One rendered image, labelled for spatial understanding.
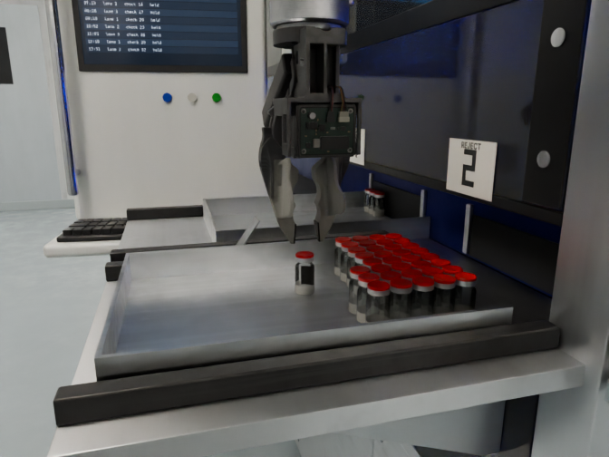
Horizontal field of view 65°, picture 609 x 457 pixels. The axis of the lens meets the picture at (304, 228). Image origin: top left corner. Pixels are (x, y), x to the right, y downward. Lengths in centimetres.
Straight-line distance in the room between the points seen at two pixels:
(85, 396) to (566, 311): 38
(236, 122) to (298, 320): 86
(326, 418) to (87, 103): 108
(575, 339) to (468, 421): 15
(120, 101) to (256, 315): 90
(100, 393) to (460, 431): 35
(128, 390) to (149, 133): 98
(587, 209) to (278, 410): 28
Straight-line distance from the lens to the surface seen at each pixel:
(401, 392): 38
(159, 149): 129
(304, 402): 36
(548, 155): 47
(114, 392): 36
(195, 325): 48
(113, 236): 112
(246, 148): 128
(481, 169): 54
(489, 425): 57
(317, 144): 44
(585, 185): 44
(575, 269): 46
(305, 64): 44
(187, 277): 61
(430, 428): 53
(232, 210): 95
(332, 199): 51
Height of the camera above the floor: 108
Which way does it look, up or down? 14 degrees down
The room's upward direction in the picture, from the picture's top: straight up
